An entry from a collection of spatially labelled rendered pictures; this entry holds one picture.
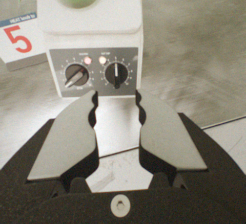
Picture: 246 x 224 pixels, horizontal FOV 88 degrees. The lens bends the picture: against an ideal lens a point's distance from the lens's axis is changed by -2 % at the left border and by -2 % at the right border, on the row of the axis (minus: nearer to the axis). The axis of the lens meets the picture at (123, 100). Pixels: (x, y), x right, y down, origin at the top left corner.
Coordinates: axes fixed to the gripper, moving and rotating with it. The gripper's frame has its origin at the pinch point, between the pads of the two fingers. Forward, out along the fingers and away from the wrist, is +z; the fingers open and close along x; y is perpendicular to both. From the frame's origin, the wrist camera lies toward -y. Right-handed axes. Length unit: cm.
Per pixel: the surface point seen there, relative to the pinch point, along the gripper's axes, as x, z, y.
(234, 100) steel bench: 22.7, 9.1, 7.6
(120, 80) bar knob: 0.6, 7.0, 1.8
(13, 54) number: -17.3, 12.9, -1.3
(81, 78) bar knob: -4.6, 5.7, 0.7
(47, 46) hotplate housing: -8.6, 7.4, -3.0
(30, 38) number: -13.7, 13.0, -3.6
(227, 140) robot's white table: 21.2, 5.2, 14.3
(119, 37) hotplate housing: 0.6, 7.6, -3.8
